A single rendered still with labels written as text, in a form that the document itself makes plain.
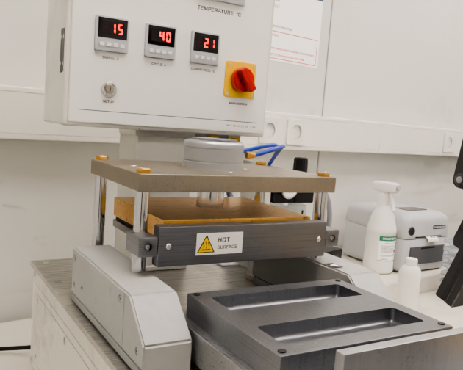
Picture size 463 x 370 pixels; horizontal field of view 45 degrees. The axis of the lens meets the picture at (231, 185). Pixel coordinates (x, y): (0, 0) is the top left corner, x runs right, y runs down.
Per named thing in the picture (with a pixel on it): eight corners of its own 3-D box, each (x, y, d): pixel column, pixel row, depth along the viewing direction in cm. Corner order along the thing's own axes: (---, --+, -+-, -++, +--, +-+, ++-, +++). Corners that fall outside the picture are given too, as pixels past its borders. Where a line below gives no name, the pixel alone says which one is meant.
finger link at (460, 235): (497, 189, 37) (461, 167, 39) (463, 252, 39) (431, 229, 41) (509, 189, 38) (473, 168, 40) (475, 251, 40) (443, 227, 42)
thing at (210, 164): (75, 216, 81) (79, 127, 80) (256, 213, 97) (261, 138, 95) (135, 258, 60) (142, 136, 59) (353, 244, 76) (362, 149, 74)
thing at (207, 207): (112, 225, 77) (116, 156, 76) (249, 222, 88) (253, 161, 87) (162, 255, 62) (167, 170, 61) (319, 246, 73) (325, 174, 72)
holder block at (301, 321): (185, 316, 57) (187, 292, 57) (336, 298, 68) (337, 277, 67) (278, 387, 43) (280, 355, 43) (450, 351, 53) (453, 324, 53)
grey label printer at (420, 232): (339, 255, 172) (344, 200, 170) (383, 250, 183) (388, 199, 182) (403, 275, 152) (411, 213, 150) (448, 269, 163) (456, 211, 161)
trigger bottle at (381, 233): (356, 268, 157) (364, 179, 154) (375, 266, 161) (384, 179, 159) (380, 276, 150) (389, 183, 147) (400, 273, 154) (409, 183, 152)
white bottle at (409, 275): (410, 325, 126) (417, 262, 125) (389, 318, 129) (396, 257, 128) (420, 320, 130) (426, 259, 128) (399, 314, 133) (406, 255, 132)
